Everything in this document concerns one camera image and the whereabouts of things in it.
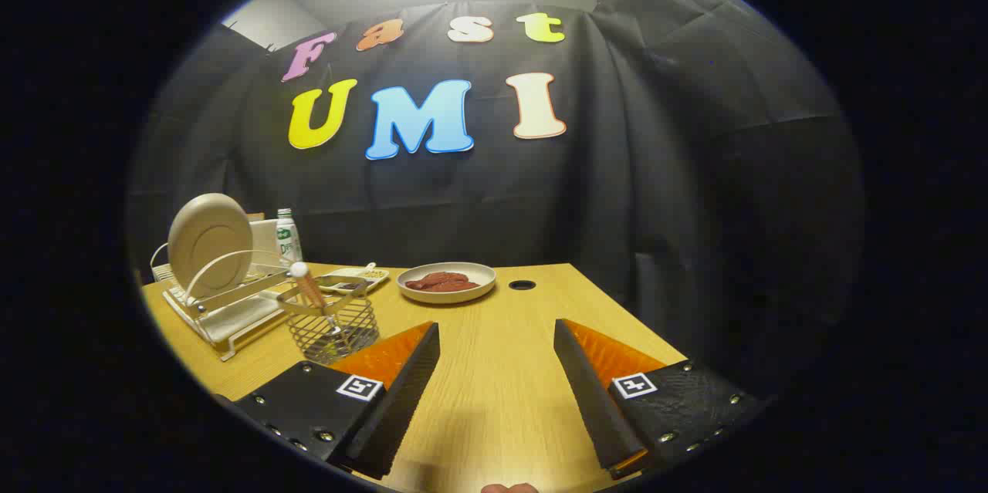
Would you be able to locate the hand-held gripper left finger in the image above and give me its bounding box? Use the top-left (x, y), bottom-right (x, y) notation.
top-left (220, 321), bottom-right (442, 481)

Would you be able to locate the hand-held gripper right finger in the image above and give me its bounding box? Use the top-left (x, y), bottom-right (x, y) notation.
top-left (553, 318), bottom-right (765, 481)

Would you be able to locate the metal wire basket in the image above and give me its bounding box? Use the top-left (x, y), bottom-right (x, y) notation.
top-left (276, 275), bottom-right (381, 365)

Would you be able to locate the white wire dish rack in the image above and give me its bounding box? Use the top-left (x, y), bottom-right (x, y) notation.
top-left (149, 242), bottom-right (310, 362)

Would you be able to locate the beige round plate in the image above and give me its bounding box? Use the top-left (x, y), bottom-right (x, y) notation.
top-left (167, 193), bottom-right (254, 301)

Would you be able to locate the beige plate with meat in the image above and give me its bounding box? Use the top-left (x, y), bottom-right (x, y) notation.
top-left (397, 262), bottom-right (497, 304)

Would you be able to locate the white divided bean tray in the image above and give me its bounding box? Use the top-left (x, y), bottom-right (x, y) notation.
top-left (316, 262), bottom-right (391, 297)

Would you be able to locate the white green label bottle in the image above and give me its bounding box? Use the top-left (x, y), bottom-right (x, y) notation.
top-left (276, 208), bottom-right (303, 266)

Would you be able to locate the black backdrop cloth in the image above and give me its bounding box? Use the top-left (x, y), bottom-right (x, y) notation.
top-left (127, 0), bottom-right (865, 401)

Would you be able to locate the white toaster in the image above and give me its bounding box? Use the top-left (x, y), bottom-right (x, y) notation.
top-left (247, 215), bottom-right (283, 266)

